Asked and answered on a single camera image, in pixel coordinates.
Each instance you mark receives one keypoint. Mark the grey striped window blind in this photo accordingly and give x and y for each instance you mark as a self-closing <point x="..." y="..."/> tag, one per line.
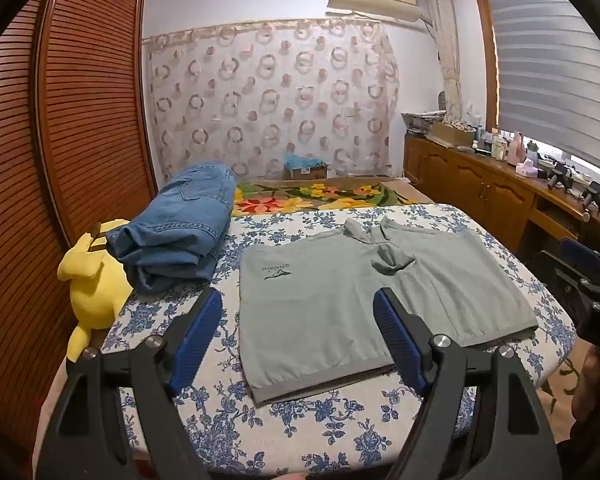
<point x="555" y="60"/>

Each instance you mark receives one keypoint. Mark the small cardboard box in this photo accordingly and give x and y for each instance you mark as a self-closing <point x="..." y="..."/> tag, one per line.
<point x="307" y="172"/>

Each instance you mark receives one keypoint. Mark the wooden louvered wardrobe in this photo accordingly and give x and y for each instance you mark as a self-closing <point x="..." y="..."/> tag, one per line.
<point x="80" y="110"/>

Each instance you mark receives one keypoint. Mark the blue floral bed sheet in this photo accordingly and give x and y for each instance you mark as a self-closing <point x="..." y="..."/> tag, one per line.
<point x="330" y="435"/>

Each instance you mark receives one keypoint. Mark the pink tissue box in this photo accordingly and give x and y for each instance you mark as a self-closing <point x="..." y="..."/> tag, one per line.
<point x="527" y="169"/>

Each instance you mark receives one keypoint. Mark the folded blue jeans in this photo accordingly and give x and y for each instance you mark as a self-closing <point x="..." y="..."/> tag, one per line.
<point x="180" y="225"/>

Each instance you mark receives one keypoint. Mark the open flat cardboard box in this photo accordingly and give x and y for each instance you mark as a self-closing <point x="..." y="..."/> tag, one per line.
<point x="452" y="132"/>

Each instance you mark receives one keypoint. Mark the grey pants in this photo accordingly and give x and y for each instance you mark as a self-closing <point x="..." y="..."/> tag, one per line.
<point x="330" y="310"/>

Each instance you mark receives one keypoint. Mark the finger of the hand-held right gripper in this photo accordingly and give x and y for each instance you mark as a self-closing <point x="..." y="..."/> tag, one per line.
<point x="582" y="250"/>
<point x="560" y="280"/>

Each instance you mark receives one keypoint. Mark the wooden cabinet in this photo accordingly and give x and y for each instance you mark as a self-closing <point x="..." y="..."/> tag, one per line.
<point x="480" y="190"/>

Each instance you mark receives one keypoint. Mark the beige window curtain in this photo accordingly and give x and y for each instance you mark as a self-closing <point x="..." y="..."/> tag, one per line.
<point x="447" y="50"/>

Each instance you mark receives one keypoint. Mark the person's right forearm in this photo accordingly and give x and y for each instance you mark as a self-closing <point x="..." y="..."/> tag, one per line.
<point x="597" y="395"/>

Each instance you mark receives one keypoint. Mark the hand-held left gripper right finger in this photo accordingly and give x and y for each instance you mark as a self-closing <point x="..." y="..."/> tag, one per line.
<point x="397" y="340"/>

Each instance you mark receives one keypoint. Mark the black gadget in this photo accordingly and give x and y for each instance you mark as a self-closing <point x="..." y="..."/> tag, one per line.
<point x="560" y="175"/>
<point x="596" y="195"/>

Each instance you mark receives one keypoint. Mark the circle patterned curtain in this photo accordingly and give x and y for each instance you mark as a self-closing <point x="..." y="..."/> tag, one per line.
<point x="280" y="100"/>

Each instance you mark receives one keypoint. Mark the stack of papers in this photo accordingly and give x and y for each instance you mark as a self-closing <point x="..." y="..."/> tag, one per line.
<point x="420" y="122"/>

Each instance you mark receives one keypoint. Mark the yellow plush toy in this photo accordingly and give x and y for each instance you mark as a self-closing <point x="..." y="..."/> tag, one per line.
<point x="92" y="285"/>

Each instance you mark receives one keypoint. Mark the colourful flower blanket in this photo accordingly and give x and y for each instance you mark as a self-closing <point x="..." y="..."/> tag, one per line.
<point x="300" y="197"/>

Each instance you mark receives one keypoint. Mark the group of bottles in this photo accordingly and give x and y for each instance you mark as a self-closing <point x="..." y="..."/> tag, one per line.
<point x="492" y="145"/>

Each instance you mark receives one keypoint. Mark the pink bottle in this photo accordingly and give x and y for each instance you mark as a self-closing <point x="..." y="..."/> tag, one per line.
<point x="517" y="147"/>

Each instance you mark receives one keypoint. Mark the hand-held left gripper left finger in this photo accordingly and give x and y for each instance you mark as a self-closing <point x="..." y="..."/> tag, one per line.
<point x="197" y="340"/>

